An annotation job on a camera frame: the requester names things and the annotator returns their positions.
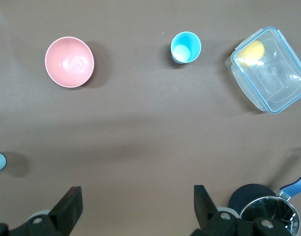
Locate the brown table mat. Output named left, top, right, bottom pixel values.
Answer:
left=0, top=0, right=301, bottom=236

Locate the clear plastic lidded container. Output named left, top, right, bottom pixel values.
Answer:
left=224, top=26, right=301, bottom=115

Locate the black saucepan with blue handle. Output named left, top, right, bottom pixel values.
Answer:
left=228, top=169, right=301, bottom=236

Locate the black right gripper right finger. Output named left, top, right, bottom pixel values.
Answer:
left=193, top=184, right=242, bottom=236

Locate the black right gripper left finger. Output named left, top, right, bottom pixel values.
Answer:
left=9, top=186, right=83, bottom=236

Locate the yellow round food piece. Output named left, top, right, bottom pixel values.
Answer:
left=238, top=40, right=266, bottom=68

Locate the pink bowl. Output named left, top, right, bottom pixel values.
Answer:
left=44, top=36, right=95, bottom=89

